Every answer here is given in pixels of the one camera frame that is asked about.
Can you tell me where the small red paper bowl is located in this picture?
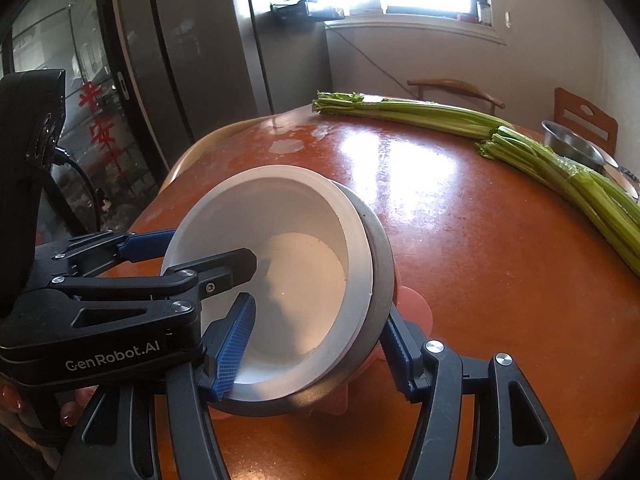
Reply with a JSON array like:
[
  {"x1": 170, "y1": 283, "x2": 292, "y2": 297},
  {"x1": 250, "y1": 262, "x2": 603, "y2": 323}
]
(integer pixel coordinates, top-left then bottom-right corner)
[{"x1": 160, "y1": 165, "x2": 351, "y2": 386}]

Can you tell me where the glass sliding door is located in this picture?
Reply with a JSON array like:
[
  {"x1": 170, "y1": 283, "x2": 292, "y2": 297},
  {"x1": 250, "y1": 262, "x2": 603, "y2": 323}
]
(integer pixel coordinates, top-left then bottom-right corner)
[{"x1": 0, "y1": 0, "x2": 171, "y2": 241}]

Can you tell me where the person's left hand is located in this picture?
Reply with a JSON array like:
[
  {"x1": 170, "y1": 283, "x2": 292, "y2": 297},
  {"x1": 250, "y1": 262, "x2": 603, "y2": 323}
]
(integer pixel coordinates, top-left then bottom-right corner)
[{"x1": 0, "y1": 381, "x2": 97, "y2": 428}]

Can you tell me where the celery bunch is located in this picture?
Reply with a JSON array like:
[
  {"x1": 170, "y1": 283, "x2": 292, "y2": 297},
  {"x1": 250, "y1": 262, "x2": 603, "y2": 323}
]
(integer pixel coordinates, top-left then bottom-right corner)
[
  {"x1": 311, "y1": 91, "x2": 516, "y2": 138},
  {"x1": 475, "y1": 126, "x2": 640, "y2": 277}
]

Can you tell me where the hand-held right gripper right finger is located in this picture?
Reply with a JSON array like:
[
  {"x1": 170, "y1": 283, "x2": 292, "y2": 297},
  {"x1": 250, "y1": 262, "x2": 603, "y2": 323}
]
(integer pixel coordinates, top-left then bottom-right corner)
[{"x1": 378, "y1": 302, "x2": 576, "y2": 480}]

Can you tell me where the curved-back wooden chair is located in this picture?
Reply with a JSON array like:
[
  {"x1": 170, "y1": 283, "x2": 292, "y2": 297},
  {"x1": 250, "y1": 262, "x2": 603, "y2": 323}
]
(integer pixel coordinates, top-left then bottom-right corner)
[{"x1": 406, "y1": 78, "x2": 506, "y2": 116}]

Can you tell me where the brown chair with cutout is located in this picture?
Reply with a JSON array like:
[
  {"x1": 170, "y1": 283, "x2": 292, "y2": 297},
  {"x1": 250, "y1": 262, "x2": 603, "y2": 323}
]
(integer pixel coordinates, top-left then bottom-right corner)
[{"x1": 553, "y1": 87, "x2": 619, "y2": 156}]

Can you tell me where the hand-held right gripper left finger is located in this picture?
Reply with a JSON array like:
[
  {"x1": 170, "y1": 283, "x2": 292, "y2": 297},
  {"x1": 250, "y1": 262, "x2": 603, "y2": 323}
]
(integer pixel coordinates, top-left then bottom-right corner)
[{"x1": 55, "y1": 292, "x2": 257, "y2": 480}]

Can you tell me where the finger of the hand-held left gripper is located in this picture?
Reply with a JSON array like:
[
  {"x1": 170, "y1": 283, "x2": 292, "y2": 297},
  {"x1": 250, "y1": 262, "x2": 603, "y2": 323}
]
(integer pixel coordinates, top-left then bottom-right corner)
[
  {"x1": 15, "y1": 247, "x2": 258, "y2": 337},
  {"x1": 37, "y1": 230, "x2": 178, "y2": 281}
]

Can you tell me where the white ceramic bowl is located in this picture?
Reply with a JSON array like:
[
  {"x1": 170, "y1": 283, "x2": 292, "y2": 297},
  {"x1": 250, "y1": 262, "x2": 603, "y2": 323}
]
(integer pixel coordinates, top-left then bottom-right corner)
[{"x1": 602, "y1": 157, "x2": 640, "y2": 196}]

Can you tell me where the black wall cable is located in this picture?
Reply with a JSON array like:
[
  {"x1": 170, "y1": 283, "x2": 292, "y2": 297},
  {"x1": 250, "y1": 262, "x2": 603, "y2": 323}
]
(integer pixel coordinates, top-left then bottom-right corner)
[{"x1": 330, "y1": 27, "x2": 426, "y2": 101}]

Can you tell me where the pink plastic plate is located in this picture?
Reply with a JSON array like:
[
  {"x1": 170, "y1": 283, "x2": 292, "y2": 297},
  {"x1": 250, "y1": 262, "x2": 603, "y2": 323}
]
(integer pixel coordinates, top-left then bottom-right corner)
[{"x1": 215, "y1": 287, "x2": 433, "y2": 418}]

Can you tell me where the small steel bowl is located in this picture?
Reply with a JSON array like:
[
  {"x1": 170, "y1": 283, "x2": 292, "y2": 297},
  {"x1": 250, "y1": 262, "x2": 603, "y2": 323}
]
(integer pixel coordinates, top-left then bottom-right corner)
[{"x1": 541, "y1": 120, "x2": 606, "y2": 173}]

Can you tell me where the large steel bowl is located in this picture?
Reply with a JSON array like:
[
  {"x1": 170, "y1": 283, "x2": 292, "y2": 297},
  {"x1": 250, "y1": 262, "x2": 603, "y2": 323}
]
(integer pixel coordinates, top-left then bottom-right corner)
[{"x1": 220, "y1": 180, "x2": 396, "y2": 417}]

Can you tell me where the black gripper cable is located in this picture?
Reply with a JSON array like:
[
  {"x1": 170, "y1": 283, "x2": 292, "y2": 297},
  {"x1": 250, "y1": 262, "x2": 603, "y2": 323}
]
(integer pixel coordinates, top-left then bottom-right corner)
[{"x1": 52, "y1": 147, "x2": 101, "y2": 233}]

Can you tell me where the red paper decoration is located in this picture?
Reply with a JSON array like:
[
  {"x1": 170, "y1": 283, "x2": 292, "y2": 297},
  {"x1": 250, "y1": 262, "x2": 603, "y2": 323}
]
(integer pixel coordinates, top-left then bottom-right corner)
[{"x1": 77, "y1": 80, "x2": 123, "y2": 166}]

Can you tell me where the dark refrigerator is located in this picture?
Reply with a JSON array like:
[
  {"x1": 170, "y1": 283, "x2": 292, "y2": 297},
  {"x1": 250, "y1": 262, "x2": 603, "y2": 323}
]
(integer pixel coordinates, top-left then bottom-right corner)
[{"x1": 115, "y1": 0, "x2": 333, "y2": 171}]

